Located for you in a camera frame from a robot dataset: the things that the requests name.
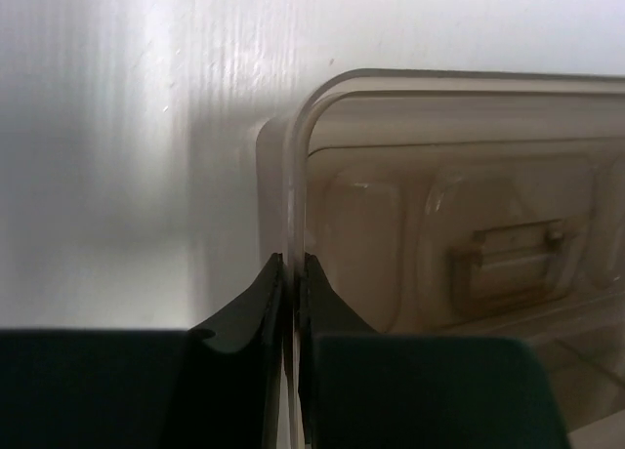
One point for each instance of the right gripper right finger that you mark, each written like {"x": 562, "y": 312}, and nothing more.
{"x": 360, "y": 388}

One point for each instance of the beige cantilever toolbox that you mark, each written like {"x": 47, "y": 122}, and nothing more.
{"x": 462, "y": 204}

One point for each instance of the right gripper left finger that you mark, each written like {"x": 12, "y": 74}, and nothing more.
{"x": 215, "y": 385}

